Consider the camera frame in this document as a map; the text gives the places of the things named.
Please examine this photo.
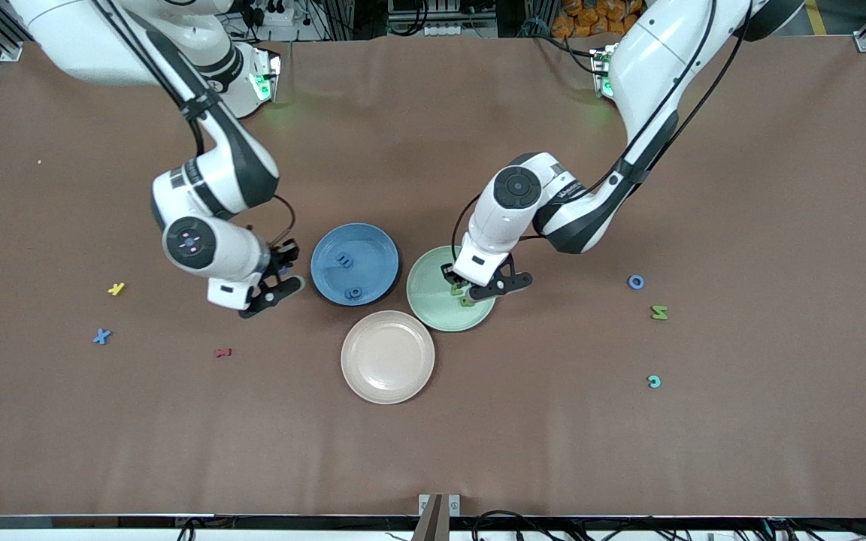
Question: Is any table cover sheet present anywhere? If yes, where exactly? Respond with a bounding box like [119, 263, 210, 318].
[0, 34, 866, 519]

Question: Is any blue round plate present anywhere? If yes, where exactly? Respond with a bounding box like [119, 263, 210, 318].
[310, 222, 400, 307]

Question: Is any brown post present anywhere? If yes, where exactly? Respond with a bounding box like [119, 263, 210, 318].
[410, 494, 450, 541]

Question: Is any beige round plate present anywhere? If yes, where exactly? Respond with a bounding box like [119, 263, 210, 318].
[341, 310, 436, 405]

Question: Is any green round plate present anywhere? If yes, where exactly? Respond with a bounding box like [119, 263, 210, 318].
[406, 245, 498, 332]

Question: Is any white power strip with plugs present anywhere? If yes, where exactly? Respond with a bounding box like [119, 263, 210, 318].
[249, 0, 292, 27]

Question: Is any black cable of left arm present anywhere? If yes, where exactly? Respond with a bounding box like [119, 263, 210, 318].
[441, 0, 749, 285]

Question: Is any metal table edge bracket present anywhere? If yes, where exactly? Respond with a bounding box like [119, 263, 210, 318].
[418, 494, 462, 519]

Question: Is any orange items pile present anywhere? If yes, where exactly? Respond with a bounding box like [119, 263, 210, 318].
[551, 0, 633, 38]

